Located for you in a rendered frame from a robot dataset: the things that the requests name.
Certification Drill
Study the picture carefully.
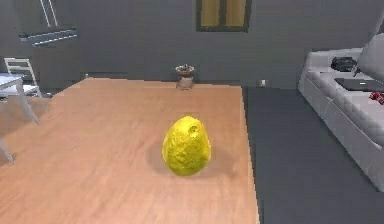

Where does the brown plant pot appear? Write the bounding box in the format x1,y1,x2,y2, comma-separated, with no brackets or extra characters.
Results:
174,63,196,91

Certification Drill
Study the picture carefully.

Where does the yellow lemon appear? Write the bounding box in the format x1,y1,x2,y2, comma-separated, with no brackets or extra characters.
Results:
161,115,212,177

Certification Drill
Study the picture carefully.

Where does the wooden table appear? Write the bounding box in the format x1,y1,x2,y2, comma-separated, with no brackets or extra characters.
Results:
0,77,261,224

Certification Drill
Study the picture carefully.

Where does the white sofa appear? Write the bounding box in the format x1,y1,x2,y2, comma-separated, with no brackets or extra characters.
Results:
297,33,384,193

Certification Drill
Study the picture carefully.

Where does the black bag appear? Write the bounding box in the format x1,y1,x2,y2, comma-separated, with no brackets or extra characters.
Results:
330,56,358,73

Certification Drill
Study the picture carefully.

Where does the black laptop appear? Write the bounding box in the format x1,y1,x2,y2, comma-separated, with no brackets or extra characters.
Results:
334,77,384,93

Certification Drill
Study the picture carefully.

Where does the white chair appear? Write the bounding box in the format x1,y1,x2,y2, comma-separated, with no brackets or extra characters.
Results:
3,57,45,100

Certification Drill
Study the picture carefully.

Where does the red object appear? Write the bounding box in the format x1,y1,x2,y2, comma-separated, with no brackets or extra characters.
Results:
369,91,384,106

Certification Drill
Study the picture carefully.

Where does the grey sofa pillow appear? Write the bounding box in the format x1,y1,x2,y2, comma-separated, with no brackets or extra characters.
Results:
356,32,384,82

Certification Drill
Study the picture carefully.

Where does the grey wall shelf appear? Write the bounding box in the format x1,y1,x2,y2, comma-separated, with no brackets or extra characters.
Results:
18,27,80,47

